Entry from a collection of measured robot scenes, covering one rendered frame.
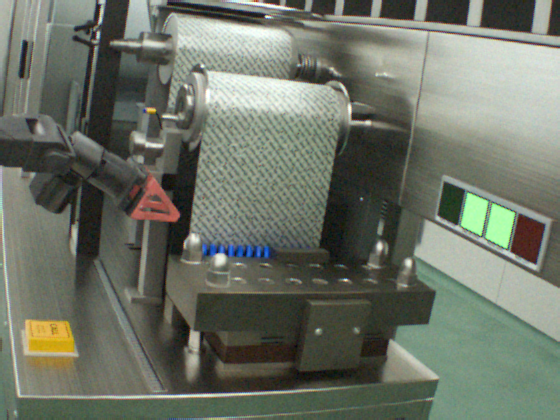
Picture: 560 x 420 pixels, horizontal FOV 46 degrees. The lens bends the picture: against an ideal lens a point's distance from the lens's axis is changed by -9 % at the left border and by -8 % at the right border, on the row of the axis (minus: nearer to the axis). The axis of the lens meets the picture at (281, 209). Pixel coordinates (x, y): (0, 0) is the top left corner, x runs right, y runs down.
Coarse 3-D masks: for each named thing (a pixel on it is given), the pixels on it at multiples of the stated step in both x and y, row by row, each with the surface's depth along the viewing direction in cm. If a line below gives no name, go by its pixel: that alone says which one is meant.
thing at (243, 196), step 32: (224, 160) 114; (256, 160) 116; (288, 160) 119; (320, 160) 121; (224, 192) 116; (256, 192) 118; (288, 192) 120; (320, 192) 123; (192, 224) 115; (224, 224) 117; (256, 224) 120; (288, 224) 122; (320, 224) 124
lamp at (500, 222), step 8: (496, 208) 95; (504, 208) 93; (496, 216) 95; (504, 216) 93; (512, 216) 92; (488, 224) 96; (496, 224) 95; (504, 224) 93; (512, 224) 91; (488, 232) 96; (496, 232) 94; (504, 232) 93; (496, 240) 94; (504, 240) 93
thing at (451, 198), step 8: (448, 184) 105; (448, 192) 105; (456, 192) 103; (448, 200) 105; (456, 200) 103; (440, 208) 107; (448, 208) 105; (456, 208) 103; (448, 216) 105; (456, 216) 103
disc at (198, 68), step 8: (200, 64) 114; (200, 72) 113; (208, 88) 110; (208, 96) 110; (208, 104) 110; (200, 120) 111; (200, 128) 111; (200, 136) 112; (184, 144) 119; (192, 144) 115
